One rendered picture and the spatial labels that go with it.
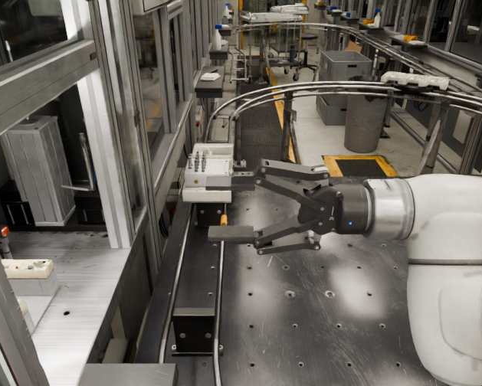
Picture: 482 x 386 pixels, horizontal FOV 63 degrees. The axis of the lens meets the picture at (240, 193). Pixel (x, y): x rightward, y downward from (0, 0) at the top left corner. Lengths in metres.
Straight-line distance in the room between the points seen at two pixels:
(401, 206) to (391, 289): 0.61
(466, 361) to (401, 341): 0.44
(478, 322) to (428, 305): 0.06
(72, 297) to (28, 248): 0.21
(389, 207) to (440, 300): 0.14
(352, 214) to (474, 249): 0.17
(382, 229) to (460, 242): 0.10
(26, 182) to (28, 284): 0.25
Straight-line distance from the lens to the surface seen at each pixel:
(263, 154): 3.52
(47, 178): 0.93
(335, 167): 3.36
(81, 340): 0.72
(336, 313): 1.06
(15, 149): 0.93
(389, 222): 0.58
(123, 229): 0.86
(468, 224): 0.61
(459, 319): 0.59
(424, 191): 0.60
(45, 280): 0.79
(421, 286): 0.61
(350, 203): 0.56
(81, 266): 0.87
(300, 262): 1.19
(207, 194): 1.13
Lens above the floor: 1.43
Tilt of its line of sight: 29 degrees down
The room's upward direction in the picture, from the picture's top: straight up
